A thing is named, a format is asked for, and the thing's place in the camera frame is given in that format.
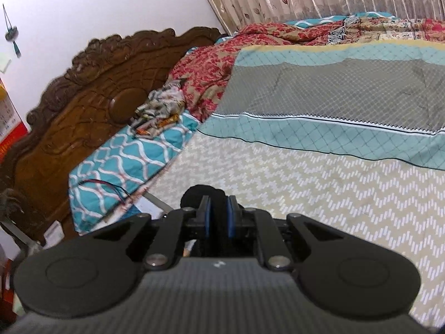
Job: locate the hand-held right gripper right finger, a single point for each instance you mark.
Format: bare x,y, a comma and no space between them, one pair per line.
230,217

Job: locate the hanging wall ornament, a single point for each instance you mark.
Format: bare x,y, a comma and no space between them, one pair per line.
11,34

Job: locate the black pants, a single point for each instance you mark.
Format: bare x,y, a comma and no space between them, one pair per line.
216,198

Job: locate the pale paper note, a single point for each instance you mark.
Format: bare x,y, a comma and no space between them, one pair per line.
3,62

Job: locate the crumpled printed cloth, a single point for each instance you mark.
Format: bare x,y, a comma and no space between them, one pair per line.
163,104

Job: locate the carved wooden headboard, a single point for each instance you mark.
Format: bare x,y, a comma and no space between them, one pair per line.
69,118

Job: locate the striped patterned bedsheet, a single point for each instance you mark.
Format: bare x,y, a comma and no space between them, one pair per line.
313,146

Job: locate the teal white patterned pillow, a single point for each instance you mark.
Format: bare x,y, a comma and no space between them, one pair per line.
128,160

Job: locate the red wall calendar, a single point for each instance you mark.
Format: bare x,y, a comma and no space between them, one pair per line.
7,125

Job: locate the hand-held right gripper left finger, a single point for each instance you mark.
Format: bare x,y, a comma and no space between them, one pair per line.
206,217

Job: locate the red floral blanket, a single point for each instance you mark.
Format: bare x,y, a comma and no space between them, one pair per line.
205,73

